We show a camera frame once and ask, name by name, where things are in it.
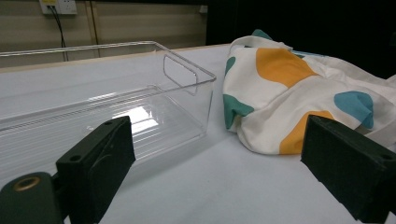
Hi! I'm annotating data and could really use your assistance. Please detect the black power cable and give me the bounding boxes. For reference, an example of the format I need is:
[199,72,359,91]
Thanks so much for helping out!
[46,5,70,62]

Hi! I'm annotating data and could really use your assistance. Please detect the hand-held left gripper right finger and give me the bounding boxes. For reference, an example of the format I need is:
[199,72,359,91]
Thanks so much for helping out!
[300,114,396,224]

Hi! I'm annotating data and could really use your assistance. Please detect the clear plastic storage bin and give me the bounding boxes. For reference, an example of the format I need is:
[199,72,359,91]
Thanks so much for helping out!
[0,40,218,188]

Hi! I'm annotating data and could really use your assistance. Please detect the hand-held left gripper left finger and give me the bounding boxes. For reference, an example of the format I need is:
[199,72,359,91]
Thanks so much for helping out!
[55,116,136,224]

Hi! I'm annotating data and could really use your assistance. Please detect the white tote bag coloured blobs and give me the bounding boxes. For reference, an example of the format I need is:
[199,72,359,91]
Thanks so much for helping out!
[221,28,396,156]

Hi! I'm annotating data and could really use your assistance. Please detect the white wall socket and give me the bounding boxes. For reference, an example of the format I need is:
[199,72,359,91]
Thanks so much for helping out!
[38,0,78,16]

